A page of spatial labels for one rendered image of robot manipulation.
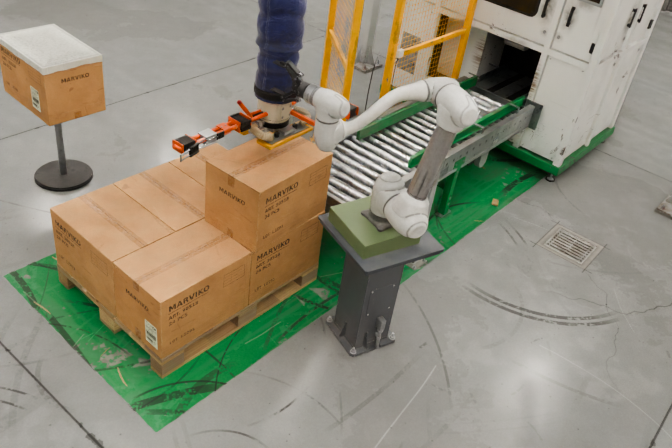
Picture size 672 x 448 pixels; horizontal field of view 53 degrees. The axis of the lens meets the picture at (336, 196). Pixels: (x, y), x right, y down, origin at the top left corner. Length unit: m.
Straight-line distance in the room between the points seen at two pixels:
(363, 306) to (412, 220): 0.73
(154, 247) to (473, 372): 1.92
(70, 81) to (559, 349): 3.45
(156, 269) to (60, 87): 1.54
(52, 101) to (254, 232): 1.69
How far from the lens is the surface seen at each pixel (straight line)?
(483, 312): 4.46
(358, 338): 3.93
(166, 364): 3.74
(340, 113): 2.89
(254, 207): 3.52
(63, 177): 5.25
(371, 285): 3.66
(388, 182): 3.36
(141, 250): 3.70
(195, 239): 3.76
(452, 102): 3.04
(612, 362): 4.51
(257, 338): 3.98
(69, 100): 4.68
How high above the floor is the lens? 2.90
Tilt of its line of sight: 34 degrees down
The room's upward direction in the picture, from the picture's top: 9 degrees clockwise
